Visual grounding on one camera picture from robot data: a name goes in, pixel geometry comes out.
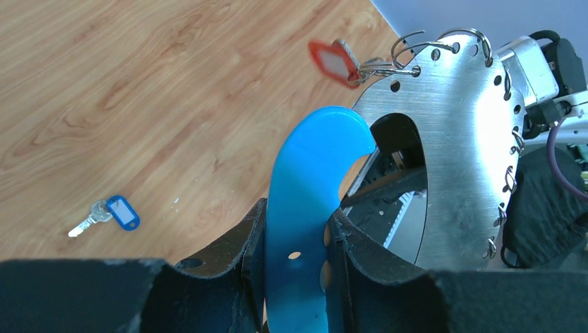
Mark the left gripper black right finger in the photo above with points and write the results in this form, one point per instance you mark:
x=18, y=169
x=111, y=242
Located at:
x=436, y=299

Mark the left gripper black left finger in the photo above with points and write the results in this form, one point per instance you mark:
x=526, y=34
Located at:
x=217, y=289

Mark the metal key plate blue handle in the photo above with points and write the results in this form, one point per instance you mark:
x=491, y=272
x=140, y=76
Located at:
x=323, y=274

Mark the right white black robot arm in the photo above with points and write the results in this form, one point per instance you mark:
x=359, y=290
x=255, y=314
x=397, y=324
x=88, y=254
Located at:
x=547, y=214

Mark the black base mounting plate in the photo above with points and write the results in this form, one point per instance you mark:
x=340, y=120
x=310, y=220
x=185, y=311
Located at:
x=377, y=200

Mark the loose key blue tag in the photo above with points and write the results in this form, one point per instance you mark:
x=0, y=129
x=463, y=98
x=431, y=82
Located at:
x=116, y=207

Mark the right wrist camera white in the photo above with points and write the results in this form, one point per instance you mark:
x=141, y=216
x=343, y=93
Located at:
x=550, y=75

